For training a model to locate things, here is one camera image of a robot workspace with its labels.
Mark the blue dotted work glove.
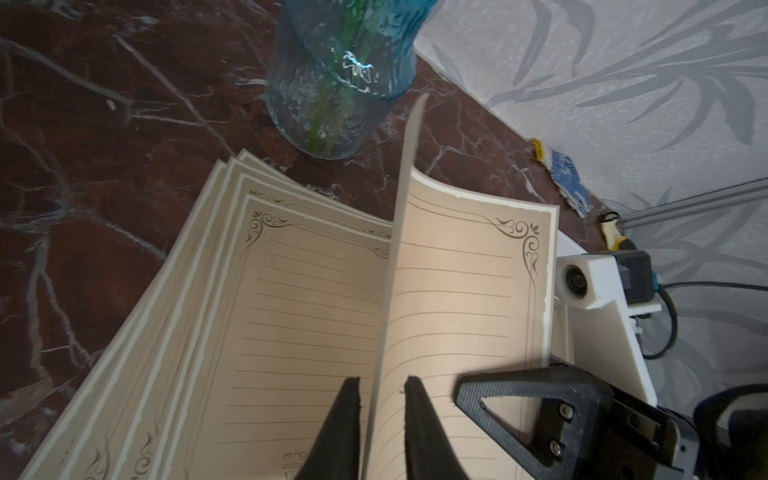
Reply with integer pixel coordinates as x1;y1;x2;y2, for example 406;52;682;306
530;139;593;218

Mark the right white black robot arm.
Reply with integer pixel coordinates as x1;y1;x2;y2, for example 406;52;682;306
454;364;767;479

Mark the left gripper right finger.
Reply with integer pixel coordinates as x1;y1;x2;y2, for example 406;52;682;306
404;376;469;480

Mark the removed stationery sheet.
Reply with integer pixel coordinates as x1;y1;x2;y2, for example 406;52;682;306
153;193;390;479
365;98;559;479

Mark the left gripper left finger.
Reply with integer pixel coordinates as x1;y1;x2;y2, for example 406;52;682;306
295;377;361;480

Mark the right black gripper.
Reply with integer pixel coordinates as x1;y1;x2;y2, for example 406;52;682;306
454;365;700;480

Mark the glass vase with flowers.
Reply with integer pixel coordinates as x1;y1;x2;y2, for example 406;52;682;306
266;0;435;160

